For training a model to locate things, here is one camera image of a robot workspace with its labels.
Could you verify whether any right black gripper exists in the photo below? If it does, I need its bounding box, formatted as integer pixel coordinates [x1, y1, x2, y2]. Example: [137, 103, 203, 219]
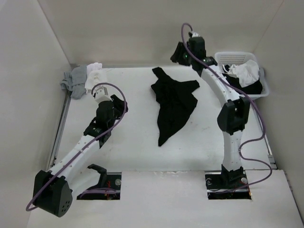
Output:
[170, 42, 194, 67]

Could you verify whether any black tank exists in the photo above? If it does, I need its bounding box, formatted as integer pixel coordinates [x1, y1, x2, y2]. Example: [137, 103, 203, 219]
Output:
[222, 65, 263, 95]
[151, 67, 200, 146]

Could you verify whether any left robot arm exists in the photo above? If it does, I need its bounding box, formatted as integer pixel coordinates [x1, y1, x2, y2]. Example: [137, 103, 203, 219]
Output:
[29, 95, 128, 218]

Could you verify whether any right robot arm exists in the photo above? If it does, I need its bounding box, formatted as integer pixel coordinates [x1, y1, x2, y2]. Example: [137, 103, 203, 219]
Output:
[171, 36, 250, 192]

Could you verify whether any white tank top on table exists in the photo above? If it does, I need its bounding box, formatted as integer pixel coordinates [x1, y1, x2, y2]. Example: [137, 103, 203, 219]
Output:
[85, 62, 107, 93]

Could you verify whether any grey tank top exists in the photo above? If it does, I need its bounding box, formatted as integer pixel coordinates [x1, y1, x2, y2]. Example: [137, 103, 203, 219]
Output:
[59, 65, 87, 100]

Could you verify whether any white tank top in basket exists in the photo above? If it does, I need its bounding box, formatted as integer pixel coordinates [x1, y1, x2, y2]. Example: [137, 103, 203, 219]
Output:
[226, 59, 259, 87]

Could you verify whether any black tank top in basket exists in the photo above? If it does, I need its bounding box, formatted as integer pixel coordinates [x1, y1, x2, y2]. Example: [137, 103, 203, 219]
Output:
[222, 65, 263, 95]

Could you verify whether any white plastic basket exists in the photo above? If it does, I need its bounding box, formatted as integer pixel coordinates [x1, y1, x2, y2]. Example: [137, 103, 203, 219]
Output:
[215, 51, 270, 100]

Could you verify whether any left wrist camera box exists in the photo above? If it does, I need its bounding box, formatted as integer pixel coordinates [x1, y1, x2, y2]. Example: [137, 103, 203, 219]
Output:
[92, 85, 111, 104]

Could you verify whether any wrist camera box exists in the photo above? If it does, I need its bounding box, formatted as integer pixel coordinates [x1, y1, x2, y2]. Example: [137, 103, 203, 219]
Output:
[188, 31, 201, 38]
[92, 85, 111, 104]

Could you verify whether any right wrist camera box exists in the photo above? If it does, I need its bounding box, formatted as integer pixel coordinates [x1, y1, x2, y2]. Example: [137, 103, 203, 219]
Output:
[188, 31, 201, 38]

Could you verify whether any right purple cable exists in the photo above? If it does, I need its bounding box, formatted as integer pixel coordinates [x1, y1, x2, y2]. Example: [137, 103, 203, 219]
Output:
[181, 23, 273, 190]

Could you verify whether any purple cable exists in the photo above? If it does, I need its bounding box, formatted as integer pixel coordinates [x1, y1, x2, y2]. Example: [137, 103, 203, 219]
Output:
[25, 82, 129, 211]
[181, 23, 273, 190]

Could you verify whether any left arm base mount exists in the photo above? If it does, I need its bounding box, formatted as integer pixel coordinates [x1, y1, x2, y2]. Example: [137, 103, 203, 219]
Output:
[76, 164, 122, 200]

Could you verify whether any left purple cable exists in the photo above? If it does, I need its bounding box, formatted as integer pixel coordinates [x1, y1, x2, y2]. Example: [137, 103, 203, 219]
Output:
[25, 82, 129, 211]

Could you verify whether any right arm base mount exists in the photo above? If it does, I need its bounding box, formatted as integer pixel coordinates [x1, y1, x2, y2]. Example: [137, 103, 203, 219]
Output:
[205, 172, 251, 200]

